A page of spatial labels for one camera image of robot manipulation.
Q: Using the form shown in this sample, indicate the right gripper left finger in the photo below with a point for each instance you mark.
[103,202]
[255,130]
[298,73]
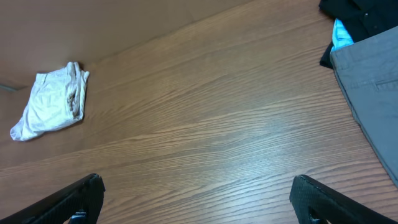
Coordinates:
[80,202]

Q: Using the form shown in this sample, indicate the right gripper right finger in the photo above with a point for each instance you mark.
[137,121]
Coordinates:
[316,203]

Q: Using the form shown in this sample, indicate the beige shorts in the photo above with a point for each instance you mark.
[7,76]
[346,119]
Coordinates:
[56,101]

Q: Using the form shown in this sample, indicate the grey shorts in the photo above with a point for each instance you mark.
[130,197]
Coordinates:
[367,75]

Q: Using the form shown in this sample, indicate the light blue garment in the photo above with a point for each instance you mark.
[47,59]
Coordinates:
[340,36]

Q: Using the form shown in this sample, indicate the black garment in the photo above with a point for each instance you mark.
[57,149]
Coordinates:
[361,18]

